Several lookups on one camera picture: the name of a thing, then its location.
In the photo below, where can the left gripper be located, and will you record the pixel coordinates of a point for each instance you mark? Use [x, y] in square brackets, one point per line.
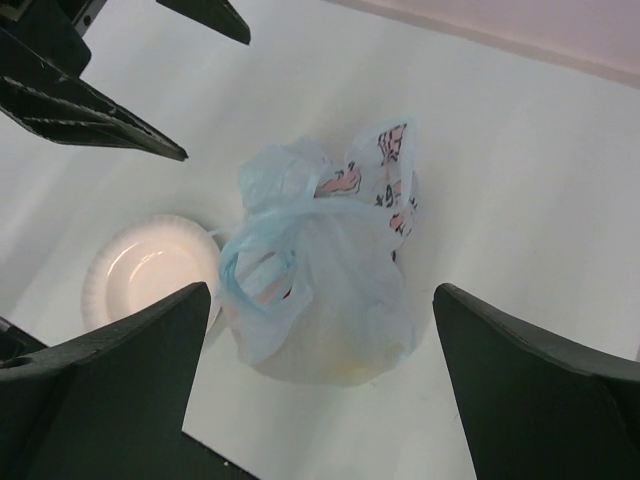
[38, 38]

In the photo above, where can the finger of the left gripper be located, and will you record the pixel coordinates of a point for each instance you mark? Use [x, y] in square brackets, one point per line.
[218, 15]

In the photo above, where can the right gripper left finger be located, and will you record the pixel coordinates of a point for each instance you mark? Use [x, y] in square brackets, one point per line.
[109, 404]

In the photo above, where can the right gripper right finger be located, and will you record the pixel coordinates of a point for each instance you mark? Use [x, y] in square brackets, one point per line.
[533, 404]

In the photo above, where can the light blue plastic bag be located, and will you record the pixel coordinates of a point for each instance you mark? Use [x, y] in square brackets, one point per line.
[309, 284]

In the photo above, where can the white paper plate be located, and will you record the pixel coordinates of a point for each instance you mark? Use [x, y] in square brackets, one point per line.
[144, 263]

